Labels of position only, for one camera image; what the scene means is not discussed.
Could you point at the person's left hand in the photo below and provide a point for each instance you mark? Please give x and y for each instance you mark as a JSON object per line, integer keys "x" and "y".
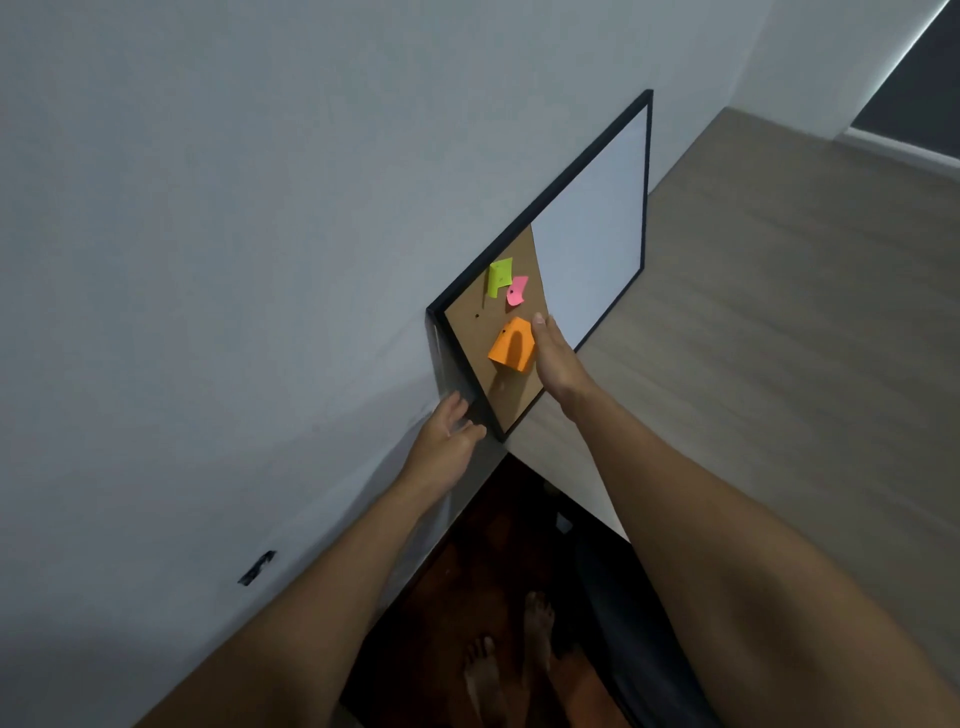
{"x": 442, "y": 457}

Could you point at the person's right hand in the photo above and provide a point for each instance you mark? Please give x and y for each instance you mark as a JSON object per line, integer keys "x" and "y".
{"x": 562, "y": 367}

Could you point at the framed cork and white board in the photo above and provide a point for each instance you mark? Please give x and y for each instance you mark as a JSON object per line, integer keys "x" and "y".
{"x": 592, "y": 225}

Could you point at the black mesh office chair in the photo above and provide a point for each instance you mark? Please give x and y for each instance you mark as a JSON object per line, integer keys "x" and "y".
{"x": 630, "y": 637}

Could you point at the person's left forearm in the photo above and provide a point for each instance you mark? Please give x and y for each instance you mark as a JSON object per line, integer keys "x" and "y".
{"x": 300, "y": 622}

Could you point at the person's right forearm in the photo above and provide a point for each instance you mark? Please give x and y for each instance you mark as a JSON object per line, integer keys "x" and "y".
{"x": 750, "y": 585}

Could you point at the person's right foot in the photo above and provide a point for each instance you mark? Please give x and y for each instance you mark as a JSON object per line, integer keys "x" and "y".
{"x": 538, "y": 637}

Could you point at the person's foot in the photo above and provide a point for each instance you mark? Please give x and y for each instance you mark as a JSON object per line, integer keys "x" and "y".
{"x": 538, "y": 637}
{"x": 484, "y": 682}

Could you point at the person's left foot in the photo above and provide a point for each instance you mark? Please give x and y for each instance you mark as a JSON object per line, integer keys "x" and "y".
{"x": 484, "y": 682}

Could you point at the orange sticky note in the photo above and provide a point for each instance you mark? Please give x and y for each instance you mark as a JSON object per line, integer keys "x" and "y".
{"x": 511, "y": 345}

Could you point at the pink sticky note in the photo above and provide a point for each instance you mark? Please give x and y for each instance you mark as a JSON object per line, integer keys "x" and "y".
{"x": 517, "y": 291}

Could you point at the green sticky note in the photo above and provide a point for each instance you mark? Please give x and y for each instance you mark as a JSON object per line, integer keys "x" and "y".
{"x": 499, "y": 277}

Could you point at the dark grey window blind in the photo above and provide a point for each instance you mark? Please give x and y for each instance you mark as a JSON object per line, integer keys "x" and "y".
{"x": 922, "y": 90}

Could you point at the black wall hook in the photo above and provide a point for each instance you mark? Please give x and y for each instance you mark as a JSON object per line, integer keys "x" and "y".
{"x": 256, "y": 568}

